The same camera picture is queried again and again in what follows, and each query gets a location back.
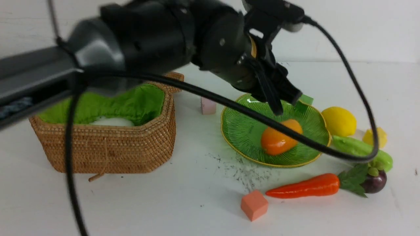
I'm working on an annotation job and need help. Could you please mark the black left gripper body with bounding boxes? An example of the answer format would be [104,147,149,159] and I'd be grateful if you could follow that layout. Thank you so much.
[192,7,289,94]

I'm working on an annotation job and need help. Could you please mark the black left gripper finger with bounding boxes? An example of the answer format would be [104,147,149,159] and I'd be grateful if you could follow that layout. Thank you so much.
[253,62,283,116]
[276,67,303,106]

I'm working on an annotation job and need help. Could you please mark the orange yellow mango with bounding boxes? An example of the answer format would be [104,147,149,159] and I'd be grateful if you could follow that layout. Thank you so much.
[261,119,303,156]

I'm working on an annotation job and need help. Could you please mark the yellow lemon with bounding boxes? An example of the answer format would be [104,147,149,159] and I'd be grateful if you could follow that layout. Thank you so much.
[321,107,357,136]

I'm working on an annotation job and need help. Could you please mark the green bitter gourd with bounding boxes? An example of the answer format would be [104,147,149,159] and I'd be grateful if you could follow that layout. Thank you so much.
[332,135,393,172]

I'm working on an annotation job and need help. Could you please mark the orange carrot with green leaves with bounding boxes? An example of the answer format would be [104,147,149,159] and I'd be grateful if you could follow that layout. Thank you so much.
[265,164,369,199]

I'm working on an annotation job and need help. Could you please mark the dark purple mangosteen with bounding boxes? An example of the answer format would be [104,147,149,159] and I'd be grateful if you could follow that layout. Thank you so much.
[361,160,387,194]

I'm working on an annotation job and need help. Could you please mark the white radish with green leaves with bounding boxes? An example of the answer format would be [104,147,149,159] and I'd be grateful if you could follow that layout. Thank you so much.
[90,117,135,127]

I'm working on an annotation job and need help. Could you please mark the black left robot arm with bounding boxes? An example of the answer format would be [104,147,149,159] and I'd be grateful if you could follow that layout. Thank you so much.
[1,0,302,129]

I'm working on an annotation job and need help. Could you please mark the green foam cube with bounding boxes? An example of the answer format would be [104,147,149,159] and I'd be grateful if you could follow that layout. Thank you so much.
[299,94,314,106]

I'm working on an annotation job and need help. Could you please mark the green glass leaf plate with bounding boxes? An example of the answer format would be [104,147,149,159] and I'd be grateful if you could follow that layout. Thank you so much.
[221,94,332,168]

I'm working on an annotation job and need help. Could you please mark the pink foam cube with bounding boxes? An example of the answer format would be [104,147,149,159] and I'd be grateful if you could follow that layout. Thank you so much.
[200,97,217,115]

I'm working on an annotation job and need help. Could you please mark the woven wicker basket lid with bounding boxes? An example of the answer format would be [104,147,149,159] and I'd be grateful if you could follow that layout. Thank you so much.
[151,71,184,94]

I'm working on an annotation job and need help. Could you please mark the yellow foam block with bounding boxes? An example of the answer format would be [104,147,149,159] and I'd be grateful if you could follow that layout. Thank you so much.
[363,127,387,149]

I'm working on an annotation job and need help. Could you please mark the woven wicker basket green lining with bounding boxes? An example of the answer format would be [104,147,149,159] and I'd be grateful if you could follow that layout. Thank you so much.
[29,82,177,182]

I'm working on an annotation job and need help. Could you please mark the orange foam cube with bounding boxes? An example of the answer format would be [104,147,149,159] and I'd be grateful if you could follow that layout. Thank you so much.
[241,190,269,221]

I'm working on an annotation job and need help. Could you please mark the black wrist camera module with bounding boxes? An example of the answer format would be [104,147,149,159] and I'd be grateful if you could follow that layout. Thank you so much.
[242,0,305,32]

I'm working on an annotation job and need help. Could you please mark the black camera cable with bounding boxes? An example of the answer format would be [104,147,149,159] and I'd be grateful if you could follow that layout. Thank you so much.
[64,15,379,236]

